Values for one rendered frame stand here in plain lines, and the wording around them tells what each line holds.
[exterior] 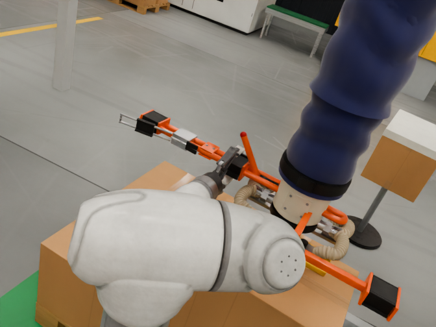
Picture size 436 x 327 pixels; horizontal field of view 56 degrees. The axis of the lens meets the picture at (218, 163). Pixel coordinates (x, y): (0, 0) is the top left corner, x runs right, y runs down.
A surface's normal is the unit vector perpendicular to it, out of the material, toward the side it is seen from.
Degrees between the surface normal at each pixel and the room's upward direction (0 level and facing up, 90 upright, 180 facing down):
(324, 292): 0
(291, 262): 58
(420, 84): 90
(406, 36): 75
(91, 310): 90
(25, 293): 0
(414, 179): 90
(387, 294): 0
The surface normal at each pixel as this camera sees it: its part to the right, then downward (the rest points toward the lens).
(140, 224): 0.25, -0.43
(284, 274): 0.44, 0.04
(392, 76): 0.25, 0.35
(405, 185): -0.51, 0.32
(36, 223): 0.27, -0.82
